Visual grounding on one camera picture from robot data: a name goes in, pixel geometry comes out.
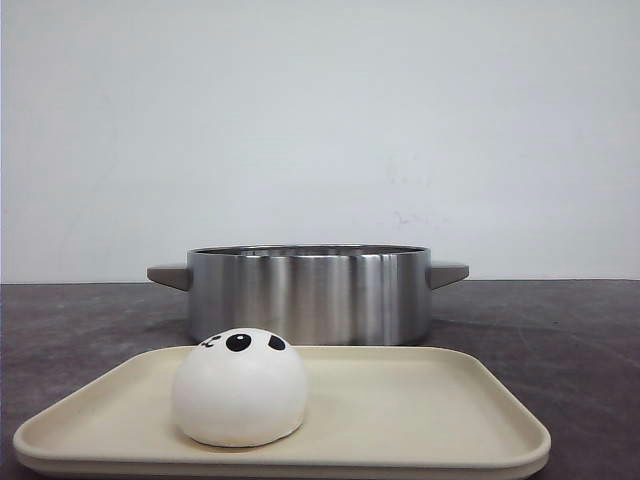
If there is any beige rectangular tray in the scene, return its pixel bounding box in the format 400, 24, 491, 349
13, 346, 551, 479

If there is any panda bun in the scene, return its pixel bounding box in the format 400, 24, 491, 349
171, 327, 309, 448

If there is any stainless steel steamer pot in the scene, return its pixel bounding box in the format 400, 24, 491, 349
147, 244, 469, 345

